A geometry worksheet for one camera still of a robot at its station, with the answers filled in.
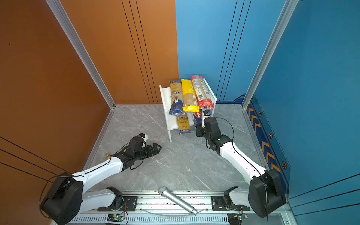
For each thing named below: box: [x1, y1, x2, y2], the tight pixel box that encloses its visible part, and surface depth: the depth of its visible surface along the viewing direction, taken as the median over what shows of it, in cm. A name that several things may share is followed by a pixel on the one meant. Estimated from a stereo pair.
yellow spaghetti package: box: [180, 78, 200, 113], surface depth 76 cm
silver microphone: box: [157, 186, 198, 216], surface depth 75 cm
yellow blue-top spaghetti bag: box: [168, 80, 186, 116], surface depth 76 cm
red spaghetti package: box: [190, 75, 215, 110], surface depth 78 cm
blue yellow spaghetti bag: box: [176, 112, 192, 135], surface depth 86 cm
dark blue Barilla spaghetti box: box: [193, 111, 203, 126], surface depth 84 cm
